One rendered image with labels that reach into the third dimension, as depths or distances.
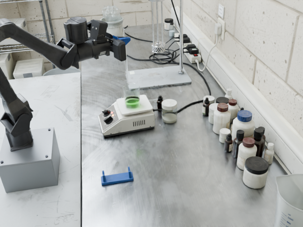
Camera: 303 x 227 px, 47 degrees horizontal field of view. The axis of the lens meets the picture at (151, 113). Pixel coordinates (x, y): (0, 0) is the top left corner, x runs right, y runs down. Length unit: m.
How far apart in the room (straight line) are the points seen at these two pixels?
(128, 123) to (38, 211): 0.45
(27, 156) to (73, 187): 0.17
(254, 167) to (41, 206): 0.63
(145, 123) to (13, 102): 0.49
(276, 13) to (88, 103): 0.83
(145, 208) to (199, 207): 0.15
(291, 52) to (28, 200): 0.91
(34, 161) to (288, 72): 0.82
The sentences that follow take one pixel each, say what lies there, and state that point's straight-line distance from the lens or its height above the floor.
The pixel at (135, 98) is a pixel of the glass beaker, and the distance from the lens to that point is 1.25.
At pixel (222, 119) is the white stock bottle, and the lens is 1.25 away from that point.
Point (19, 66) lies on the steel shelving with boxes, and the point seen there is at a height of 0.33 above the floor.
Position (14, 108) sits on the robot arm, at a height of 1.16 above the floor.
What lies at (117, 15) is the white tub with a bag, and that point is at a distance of 2.19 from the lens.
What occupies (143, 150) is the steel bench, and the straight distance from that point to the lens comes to 1.21.
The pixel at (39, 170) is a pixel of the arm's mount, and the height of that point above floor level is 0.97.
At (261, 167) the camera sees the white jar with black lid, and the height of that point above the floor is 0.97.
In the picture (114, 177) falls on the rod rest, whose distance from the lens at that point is 1.10.
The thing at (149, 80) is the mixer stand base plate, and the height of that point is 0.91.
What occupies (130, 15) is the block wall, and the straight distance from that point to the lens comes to 3.69.
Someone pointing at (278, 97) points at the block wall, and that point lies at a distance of 1.24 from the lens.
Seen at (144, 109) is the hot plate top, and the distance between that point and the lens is 1.27.
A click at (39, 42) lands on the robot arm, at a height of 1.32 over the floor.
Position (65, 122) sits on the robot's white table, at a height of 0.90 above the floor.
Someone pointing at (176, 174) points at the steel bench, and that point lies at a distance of 1.11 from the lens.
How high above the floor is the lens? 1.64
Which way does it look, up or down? 32 degrees down
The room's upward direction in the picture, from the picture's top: 3 degrees counter-clockwise
